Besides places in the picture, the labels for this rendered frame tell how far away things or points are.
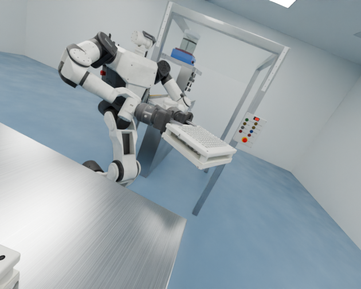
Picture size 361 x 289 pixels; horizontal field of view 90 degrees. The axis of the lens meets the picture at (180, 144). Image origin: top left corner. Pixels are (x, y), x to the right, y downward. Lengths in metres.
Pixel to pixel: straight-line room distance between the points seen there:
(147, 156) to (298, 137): 4.37
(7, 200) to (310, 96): 5.50
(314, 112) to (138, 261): 5.44
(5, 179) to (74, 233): 0.24
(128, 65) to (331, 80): 5.13
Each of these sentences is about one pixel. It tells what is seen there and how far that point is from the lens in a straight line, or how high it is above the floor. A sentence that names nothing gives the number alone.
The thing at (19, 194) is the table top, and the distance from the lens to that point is 0.60.
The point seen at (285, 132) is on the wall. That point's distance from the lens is 5.50.
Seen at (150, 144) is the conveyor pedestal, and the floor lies 0.44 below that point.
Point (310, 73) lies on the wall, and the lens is 5.49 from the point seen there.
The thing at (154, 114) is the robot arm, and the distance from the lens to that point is 0.82.
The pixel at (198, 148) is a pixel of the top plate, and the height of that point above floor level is 1.08.
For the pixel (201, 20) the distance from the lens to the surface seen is 1.74.
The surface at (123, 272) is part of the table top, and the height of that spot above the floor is 0.90.
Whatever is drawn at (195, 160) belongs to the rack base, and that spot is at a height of 1.03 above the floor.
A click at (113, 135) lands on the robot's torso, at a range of 1.21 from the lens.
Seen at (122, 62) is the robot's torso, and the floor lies 1.23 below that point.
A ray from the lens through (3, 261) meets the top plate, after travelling 0.40.
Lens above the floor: 1.30
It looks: 21 degrees down
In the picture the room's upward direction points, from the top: 23 degrees clockwise
